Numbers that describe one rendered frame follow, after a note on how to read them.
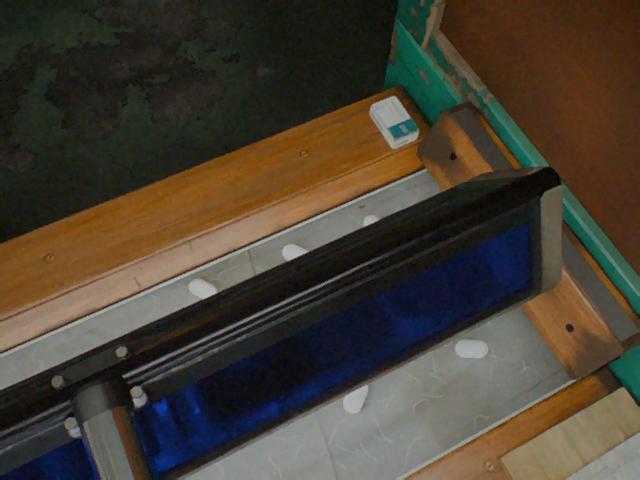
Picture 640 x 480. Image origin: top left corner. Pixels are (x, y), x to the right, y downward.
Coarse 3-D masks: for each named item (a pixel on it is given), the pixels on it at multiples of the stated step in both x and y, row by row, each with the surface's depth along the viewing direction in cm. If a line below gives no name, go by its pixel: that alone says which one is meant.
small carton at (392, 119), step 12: (372, 108) 72; (384, 108) 72; (396, 108) 72; (384, 120) 71; (396, 120) 71; (408, 120) 71; (384, 132) 72; (396, 132) 71; (408, 132) 71; (396, 144) 71
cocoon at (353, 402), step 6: (360, 390) 59; (366, 390) 60; (348, 396) 59; (354, 396) 59; (360, 396) 59; (348, 402) 59; (354, 402) 59; (360, 402) 59; (348, 408) 59; (354, 408) 59; (360, 408) 59
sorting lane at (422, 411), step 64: (384, 192) 72; (256, 256) 68; (128, 320) 64; (512, 320) 65; (0, 384) 61; (384, 384) 62; (448, 384) 62; (512, 384) 62; (256, 448) 58; (320, 448) 59; (384, 448) 59; (448, 448) 59
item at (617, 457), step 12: (624, 444) 56; (636, 444) 56; (612, 456) 55; (624, 456) 55; (636, 456) 55; (588, 468) 54; (600, 468) 55; (612, 468) 55; (624, 468) 55; (636, 468) 55
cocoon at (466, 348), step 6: (462, 342) 62; (468, 342) 62; (474, 342) 62; (480, 342) 62; (456, 348) 62; (462, 348) 62; (468, 348) 61; (474, 348) 62; (480, 348) 62; (486, 348) 62; (462, 354) 62; (468, 354) 62; (474, 354) 62; (480, 354) 62
